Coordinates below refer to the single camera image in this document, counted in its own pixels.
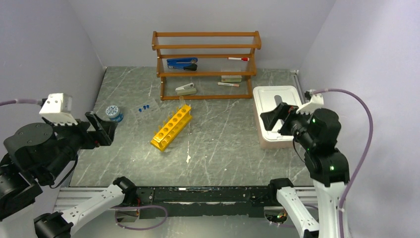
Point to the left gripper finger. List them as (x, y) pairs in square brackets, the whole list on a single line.
[(95, 123), (107, 132)]

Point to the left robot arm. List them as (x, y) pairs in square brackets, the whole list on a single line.
[(36, 154)]

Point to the orange white pen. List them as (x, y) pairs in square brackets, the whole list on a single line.
[(228, 84)]

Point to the yellow test tube rack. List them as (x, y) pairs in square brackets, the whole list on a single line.
[(172, 127)]

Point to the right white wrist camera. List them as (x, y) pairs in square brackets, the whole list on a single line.
[(314, 101)]

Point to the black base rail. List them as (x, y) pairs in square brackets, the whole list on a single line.
[(157, 201)]

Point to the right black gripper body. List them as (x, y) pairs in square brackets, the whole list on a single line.
[(293, 122)]

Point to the red white marker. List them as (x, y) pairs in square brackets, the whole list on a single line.
[(241, 59)]

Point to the blue black clamp tool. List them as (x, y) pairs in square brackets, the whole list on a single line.
[(186, 64)]

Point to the wooden shelf rack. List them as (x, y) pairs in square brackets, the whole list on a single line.
[(212, 50)]

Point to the white green box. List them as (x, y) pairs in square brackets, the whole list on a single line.
[(231, 78)]

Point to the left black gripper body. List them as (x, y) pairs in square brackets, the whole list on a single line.
[(82, 139)]

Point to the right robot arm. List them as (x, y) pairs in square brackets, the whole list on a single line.
[(317, 133)]

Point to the pink plastic bin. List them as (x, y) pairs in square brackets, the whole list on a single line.
[(270, 139)]

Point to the white stapler on block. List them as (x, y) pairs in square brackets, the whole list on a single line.
[(187, 89)]

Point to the large clear glass tube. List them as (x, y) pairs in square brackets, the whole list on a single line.
[(182, 101)]

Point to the clear well plate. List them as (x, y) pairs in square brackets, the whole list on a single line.
[(153, 112)]

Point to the blue white tape roll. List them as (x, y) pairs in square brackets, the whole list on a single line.
[(114, 113)]

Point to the white plastic lid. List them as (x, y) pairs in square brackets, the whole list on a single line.
[(267, 98)]

